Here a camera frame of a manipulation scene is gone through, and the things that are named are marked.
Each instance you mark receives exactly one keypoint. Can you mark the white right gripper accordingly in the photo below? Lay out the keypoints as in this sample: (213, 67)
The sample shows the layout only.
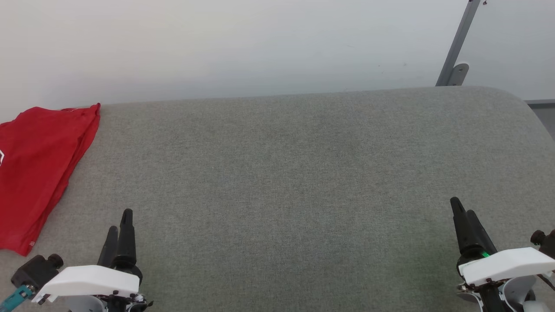
(507, 262)

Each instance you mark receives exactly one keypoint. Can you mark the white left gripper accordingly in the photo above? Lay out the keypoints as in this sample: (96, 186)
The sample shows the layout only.
(91, 279)

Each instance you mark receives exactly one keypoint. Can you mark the red and white shirt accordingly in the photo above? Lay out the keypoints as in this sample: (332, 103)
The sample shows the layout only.
(34, 164)

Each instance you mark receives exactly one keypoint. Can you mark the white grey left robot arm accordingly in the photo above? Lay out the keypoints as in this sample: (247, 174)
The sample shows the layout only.
(86, 305)

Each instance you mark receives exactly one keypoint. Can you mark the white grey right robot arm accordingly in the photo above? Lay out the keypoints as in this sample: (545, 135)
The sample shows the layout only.
(516, 290)

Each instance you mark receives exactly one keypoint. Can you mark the grey skirting board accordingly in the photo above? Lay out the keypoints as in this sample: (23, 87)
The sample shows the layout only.
(542, 104)

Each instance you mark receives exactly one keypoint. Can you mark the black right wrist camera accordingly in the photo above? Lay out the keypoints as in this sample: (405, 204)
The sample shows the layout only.
(547, 245)

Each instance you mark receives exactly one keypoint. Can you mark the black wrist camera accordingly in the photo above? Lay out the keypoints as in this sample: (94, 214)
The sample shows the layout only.
(547, 245)
(37, 271)

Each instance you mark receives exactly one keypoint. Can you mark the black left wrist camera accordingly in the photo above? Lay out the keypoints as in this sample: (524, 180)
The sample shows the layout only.
(37, 271)

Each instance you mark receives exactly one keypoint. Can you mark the grey rounded post foot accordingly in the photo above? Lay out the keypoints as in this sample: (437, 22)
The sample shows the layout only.
(459, 73)

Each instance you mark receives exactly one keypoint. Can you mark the grey metal post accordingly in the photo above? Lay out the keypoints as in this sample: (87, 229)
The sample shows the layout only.
(459, 39)

